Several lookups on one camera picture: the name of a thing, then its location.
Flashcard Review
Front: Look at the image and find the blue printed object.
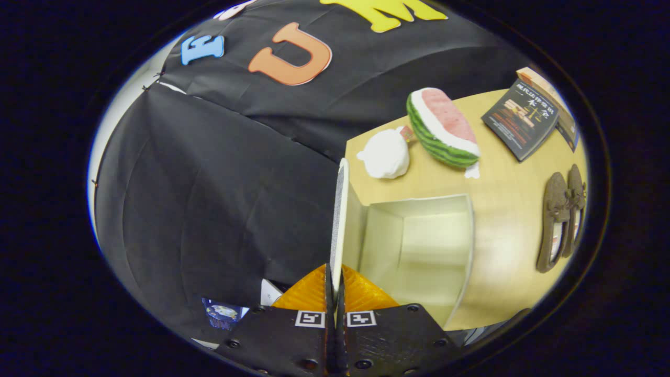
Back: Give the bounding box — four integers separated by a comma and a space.
202, 297, 247, 330

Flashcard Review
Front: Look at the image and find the blue book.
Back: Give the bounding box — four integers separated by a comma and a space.
556, 118, 580, 152

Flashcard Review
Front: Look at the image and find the watermelon slice plush toy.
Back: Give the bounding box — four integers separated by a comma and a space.
406, 87, 481, 180

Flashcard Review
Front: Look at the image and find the brown fuzzy shoe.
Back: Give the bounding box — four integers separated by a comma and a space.
563, 164, 588, 258
536, 172, 572, 274

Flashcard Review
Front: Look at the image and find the white device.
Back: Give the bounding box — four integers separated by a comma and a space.
260, 279, 284, 307

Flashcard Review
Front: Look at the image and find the beige book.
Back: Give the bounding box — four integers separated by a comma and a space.
516, 66, 576, 131

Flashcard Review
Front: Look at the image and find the white plush toy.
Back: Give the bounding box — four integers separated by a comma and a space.
357, 126, 417, 180

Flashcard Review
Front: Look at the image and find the cream fabric storage box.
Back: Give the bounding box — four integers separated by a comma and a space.
330, 158, 475, 330

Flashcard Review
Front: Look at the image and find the black paperback book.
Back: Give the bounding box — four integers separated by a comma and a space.
482, 80, 560, 163

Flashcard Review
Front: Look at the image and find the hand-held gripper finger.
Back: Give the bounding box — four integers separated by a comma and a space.
335, 264, 464, 377
215, 263, 336, 377

